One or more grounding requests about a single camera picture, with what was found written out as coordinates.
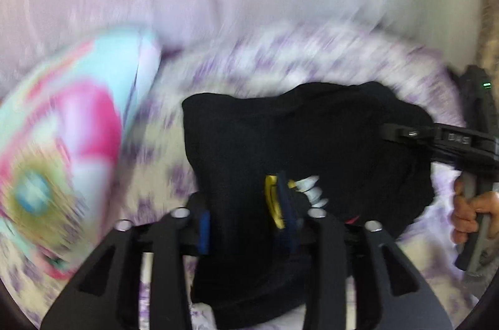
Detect black pants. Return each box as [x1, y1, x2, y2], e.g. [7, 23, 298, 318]
[182, 82, 435, 329]

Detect right hand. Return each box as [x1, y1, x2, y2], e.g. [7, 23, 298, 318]
[450, 177, 499, 245]

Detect folded floral teal quilt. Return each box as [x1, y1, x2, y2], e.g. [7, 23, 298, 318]
[1, 27, 162, 279]

